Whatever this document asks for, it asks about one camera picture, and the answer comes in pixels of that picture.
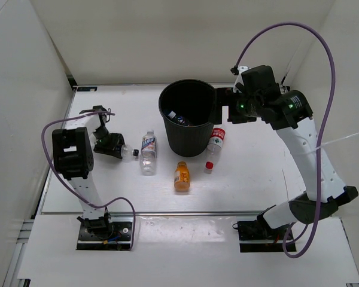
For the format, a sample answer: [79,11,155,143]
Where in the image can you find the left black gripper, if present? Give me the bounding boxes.
[92,127,125,159]

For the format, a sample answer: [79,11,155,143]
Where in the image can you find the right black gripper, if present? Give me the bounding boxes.
[208,88,262,126]

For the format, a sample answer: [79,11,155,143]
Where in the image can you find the small dark-label water bottle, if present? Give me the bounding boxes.
[120,144,139,162]

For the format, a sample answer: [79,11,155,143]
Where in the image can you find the red-label red-cap water bottle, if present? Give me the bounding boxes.
[204,124,226,174]

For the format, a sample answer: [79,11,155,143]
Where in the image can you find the blue-label clear water bottle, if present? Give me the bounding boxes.
[139,130,157,175]

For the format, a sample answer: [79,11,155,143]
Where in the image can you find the clear unlabeled plastic bottle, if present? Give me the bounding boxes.
[167,111,193,127]

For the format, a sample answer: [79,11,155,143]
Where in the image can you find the orange juice bottle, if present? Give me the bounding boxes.
[174,161,190,192]

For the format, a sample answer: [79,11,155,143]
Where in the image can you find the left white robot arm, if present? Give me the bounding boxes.
[52,105,125,240]

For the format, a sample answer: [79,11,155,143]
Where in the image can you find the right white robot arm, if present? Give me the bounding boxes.
[209,65,358,239]

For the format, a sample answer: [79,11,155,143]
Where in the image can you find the black plastic bin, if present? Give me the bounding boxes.
[158,79,215,157]

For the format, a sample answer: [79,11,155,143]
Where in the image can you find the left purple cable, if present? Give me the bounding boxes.
[41,108,136,251]

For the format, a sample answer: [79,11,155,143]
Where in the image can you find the purple cable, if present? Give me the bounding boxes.
[41,108,136,251]
[230,23,336,258]

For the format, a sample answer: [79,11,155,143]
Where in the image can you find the aluminium front rail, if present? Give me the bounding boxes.
[40,210,276,216]

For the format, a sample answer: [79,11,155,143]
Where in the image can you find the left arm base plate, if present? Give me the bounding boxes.
[76,213,135,251]

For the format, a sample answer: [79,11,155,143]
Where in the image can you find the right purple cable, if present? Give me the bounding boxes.
[230,23,336,258]

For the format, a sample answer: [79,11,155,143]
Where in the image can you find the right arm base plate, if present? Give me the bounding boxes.
[232,220,288,253]

